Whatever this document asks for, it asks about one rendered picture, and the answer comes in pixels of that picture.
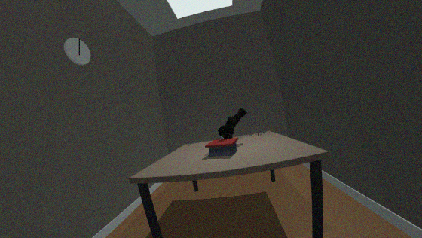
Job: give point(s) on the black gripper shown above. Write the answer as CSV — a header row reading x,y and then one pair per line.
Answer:
x,y
226,131

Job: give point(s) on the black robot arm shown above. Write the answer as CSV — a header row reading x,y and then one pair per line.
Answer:
x,y
232,121

